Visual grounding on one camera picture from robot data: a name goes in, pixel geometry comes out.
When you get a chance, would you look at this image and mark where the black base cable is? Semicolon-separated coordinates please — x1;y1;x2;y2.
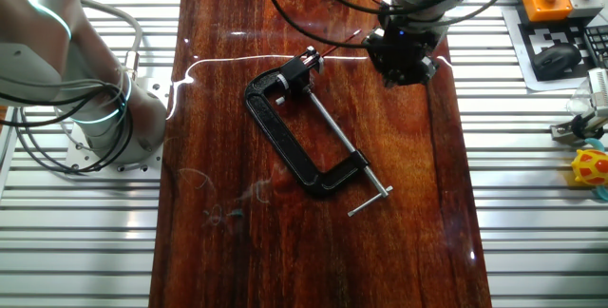
0;84;120;126
12;84;135;175

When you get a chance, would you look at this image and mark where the orange emergency stop box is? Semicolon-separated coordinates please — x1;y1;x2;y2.
521;0;575;23

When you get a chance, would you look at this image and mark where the black pencil sharpener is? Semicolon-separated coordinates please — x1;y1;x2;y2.
276;45;326;95

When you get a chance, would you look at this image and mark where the grey metal clip tool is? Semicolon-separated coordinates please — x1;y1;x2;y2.
549;112;607;145

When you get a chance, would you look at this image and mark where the white paper marker tag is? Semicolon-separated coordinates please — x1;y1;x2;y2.
502;6;599;93

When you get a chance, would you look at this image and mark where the red pencil with eraser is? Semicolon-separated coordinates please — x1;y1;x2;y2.
318;29;363;58

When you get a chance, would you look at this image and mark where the brown glossy wooden board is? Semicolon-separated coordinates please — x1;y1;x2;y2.
148;0;493;308

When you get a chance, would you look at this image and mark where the small silver camera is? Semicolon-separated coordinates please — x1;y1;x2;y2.
586;67;608;119

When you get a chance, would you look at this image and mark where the thick black wrist cable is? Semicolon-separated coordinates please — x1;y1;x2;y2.
257;0;381;50

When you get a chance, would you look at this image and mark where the black metal C-clamp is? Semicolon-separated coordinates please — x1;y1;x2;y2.
244;67;394;218

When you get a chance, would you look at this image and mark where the black keyboard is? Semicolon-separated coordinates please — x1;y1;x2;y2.
582;25;608;69

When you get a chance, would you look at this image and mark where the clear plastic piece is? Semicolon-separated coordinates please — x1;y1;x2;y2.
564;79;595;117

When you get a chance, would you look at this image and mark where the yellow red toy turtle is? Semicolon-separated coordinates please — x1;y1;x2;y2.
569;137;608;202

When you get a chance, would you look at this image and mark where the silver robot mounting plate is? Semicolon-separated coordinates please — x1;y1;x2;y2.
64;77;172;174

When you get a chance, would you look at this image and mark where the black computer mouse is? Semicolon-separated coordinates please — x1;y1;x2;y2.
530;43;583;82

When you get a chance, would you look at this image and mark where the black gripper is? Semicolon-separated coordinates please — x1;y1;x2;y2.
363;22;438;86

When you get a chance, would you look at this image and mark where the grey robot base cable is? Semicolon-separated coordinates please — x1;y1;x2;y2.
78;0;143;81

